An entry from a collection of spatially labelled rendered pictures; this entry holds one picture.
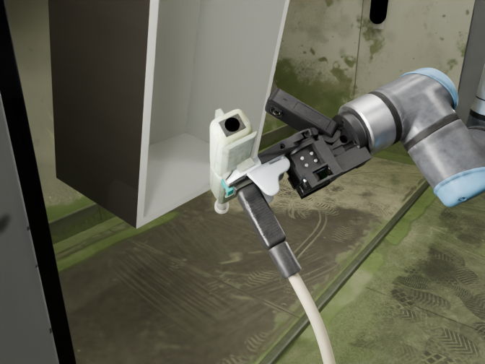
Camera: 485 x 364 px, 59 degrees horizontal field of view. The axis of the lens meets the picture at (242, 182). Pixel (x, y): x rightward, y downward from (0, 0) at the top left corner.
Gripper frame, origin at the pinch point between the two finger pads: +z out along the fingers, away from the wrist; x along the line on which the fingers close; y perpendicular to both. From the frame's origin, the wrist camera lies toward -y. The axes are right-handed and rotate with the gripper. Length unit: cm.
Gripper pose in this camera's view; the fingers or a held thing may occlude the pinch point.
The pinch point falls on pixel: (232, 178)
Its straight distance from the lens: 62.9
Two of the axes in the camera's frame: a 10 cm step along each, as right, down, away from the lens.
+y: 4.8, 8.6, -2.0
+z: -8.7, 4.4, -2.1
